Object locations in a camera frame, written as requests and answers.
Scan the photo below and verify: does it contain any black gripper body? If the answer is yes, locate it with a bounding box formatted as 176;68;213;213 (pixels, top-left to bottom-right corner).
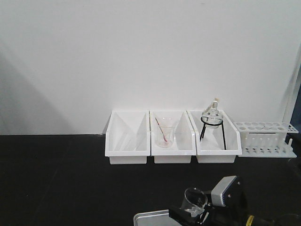
168;176;248;226

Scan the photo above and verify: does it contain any clear glass beaker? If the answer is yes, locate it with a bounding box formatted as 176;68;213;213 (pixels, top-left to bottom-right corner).
181;187;208;218

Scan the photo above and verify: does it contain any silver metal tray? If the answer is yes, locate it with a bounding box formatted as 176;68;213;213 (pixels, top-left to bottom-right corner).
133;210;181;226

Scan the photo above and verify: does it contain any glass beaker in bin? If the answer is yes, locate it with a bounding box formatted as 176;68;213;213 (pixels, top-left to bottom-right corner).
155;117;176;148

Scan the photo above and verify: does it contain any white right storage bin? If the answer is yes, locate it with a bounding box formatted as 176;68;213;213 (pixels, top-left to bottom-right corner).
187;110;242;163

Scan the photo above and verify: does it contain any white storage bin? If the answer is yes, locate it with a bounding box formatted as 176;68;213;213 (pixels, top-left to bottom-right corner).
187;110;242;163
105;110;151;165
150;110;196;164

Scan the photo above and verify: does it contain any white test tube rack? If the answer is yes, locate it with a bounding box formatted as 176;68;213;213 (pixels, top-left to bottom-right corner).
234;121;299;158

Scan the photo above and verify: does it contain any white middle storage bin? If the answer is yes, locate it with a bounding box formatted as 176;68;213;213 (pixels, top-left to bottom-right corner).
150;110;196;164

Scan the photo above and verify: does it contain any glass alcohol lamp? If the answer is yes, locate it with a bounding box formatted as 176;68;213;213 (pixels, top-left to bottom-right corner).
201;98;223;129

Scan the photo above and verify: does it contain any red stirring rod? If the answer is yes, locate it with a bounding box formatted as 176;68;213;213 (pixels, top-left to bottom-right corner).
155;117;167;143

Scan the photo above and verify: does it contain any white left storage bin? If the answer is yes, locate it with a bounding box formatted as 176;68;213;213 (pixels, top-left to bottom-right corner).
105;110;151;165

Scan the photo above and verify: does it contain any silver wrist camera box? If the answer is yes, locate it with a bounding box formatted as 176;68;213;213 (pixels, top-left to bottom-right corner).
211;176;237;207

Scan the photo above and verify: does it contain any black wire tripod stand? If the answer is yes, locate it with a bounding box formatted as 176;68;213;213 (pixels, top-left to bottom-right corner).
199;116;227;150

